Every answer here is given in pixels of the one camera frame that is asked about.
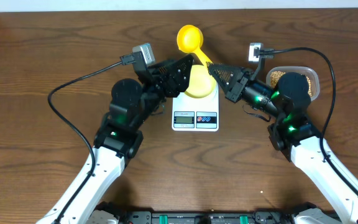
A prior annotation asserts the yellow plastic bowl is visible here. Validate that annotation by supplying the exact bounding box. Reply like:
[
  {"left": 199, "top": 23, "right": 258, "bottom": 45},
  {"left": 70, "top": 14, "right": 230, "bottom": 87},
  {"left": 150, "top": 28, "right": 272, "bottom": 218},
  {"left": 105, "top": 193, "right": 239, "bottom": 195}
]
[{"left": 185, "top": 65, "right": 216, "bottom": 98}]

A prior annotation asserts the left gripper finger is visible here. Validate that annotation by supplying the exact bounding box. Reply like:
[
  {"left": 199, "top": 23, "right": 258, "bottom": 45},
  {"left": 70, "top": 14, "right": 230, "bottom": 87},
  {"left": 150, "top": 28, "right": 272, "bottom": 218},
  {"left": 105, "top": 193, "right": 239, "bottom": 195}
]
[
  {"left": 157, "top": 70, "right": 191, "bottom": 93},
  {"left": 149, "top": 54, "right": 194, "bottom": 73}
]

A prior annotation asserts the white digital kitchen scale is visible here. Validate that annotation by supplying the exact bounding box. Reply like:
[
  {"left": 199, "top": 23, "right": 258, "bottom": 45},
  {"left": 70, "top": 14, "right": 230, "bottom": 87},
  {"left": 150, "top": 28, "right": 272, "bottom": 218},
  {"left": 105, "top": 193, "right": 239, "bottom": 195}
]
[{"left": 172, "top": 88, "right": 219, "bottom": 132}]

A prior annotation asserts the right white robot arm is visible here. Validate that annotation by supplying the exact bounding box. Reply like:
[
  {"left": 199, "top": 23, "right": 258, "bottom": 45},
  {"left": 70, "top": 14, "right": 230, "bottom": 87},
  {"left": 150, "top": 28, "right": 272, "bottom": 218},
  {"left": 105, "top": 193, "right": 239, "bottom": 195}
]
[{"left": 207, "top": 63, "right": 358, "bottom": 223}]

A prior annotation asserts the left black camera cable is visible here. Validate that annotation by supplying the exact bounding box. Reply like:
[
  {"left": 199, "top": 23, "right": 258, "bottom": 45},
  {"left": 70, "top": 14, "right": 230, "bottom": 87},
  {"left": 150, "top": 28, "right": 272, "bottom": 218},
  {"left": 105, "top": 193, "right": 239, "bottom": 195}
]
[{"left": 47, "top": 54, "right": 136, "bottom": 224}]

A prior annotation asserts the yellow plastic scoop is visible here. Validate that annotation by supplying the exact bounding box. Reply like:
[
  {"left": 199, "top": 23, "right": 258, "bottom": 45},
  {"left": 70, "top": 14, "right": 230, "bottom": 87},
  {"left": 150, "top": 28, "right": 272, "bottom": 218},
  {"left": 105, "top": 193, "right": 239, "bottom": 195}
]
[{"left": 177, "top": 25, "right": 212, "bottom": 66}]

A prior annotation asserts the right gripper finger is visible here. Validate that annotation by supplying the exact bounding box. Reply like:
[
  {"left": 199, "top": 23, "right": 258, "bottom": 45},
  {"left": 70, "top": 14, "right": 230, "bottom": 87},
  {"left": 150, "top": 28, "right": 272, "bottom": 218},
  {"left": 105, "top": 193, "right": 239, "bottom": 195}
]
[
  {"left": 207, "top": 62, "right": 244, "bottom": 84},
  {"left": 208, "top": 67, "right": 234, "bottom": 96}
]

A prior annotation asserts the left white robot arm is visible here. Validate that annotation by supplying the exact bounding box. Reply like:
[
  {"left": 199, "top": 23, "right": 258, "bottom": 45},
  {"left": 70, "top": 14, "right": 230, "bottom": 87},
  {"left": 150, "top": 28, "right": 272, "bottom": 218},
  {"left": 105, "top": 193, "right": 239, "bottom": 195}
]
[{"left": 39, "top": 52, "right": 194, "bottom": 223}]

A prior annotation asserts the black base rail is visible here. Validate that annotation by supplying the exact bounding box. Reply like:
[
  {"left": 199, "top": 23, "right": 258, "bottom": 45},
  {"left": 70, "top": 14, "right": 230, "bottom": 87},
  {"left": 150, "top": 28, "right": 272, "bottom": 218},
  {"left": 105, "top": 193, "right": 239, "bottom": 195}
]
[{"left": 91, "top": 202, "right": 338, "bottom": 224}]

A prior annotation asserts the black camera cable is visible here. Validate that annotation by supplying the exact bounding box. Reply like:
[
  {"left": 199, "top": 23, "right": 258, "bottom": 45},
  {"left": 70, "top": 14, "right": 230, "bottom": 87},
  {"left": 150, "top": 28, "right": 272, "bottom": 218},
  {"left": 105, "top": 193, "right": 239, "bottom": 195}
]
[
  {"left": 261, "top": 47, "right": 358, "bottom": 215},
  {"left": 47, "top": 54, "right": 136, "bottom": 224}
]

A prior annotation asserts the right black camera cable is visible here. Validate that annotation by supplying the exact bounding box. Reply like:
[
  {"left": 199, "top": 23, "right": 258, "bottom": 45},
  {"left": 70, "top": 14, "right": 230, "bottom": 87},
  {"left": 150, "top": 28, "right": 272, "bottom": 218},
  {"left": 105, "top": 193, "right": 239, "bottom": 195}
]
[{"left": 261, "top": 47, "right": 358, "bottom": 215}]

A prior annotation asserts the clear plastic bean container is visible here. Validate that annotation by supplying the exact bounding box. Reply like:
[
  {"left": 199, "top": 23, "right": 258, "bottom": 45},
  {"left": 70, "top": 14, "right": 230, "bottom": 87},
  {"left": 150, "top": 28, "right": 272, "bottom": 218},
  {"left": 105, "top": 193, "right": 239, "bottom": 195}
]
[{"left": 265, "top": 66, "right": 320, "bottom": 101}]

